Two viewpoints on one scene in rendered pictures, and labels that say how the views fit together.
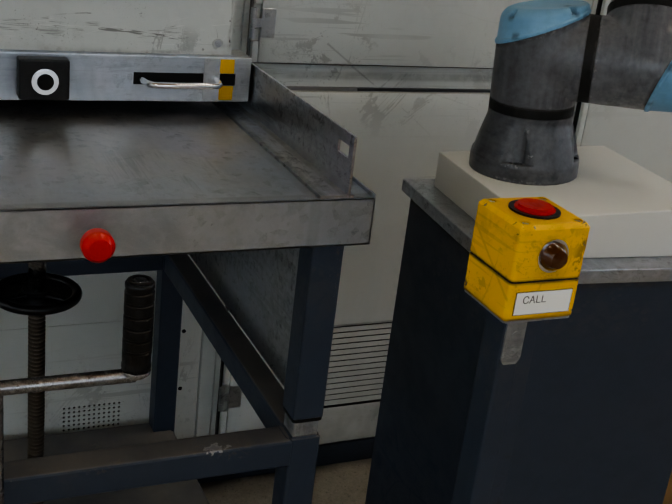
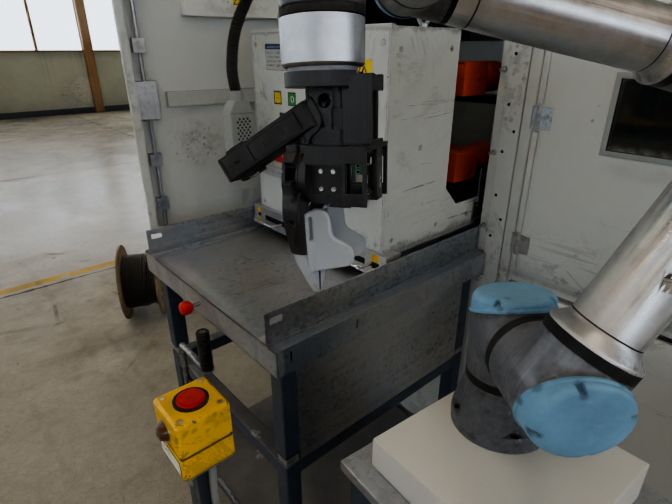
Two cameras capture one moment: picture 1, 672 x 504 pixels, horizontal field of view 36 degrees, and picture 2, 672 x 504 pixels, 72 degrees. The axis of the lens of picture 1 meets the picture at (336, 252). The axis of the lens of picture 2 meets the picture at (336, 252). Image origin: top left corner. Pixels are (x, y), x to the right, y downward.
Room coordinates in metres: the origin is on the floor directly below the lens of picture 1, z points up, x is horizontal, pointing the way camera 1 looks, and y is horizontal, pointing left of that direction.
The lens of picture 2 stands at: (1.00, -0.73, 1.35)
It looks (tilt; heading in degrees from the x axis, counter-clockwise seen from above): 24 degrees down; 75
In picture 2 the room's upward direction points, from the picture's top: straight up
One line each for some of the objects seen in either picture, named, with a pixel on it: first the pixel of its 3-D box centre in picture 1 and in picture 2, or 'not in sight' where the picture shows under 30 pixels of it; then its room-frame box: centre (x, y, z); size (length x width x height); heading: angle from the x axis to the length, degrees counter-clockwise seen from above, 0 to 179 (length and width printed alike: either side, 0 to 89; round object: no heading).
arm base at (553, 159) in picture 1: (527, 133); (502, 392); (1.40, -0.24, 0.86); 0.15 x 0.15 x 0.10
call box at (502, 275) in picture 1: (525, 257); (194, 426); (0.94, -0.18, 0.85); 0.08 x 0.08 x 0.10; 26
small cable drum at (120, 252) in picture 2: not in sight; (142, 279); (0.58, 1.72, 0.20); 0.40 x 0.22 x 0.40; 91
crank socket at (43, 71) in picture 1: (43, 78); not in sight; (1.22, 0.38, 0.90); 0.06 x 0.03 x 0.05; 116
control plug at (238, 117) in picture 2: not in sight; (240, 134); (1.09, 0.54, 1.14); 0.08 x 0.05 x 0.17; 26
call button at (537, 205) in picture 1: (534, 212); (191, 401); (0.94, -0.18, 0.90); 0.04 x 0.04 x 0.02
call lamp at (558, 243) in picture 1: (556, 258); (161, 432); (0.90, -0.20, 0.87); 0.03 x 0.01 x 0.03; 116
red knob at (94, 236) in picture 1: (95, 242); (189, 306); (0.92, 0.23, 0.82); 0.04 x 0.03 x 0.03; 26
